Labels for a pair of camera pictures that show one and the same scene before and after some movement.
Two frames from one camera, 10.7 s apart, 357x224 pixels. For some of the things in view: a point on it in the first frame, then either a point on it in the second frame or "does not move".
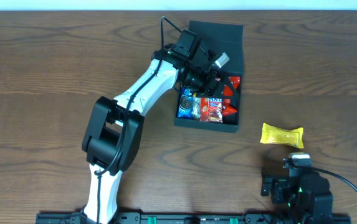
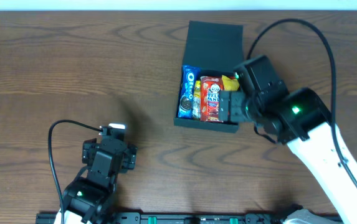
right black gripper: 267,185 -> 225,106
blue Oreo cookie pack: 185,104 does not move
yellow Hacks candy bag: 195,107 does not move
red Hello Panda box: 210,109 does not move
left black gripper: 213,84 -> 88,150
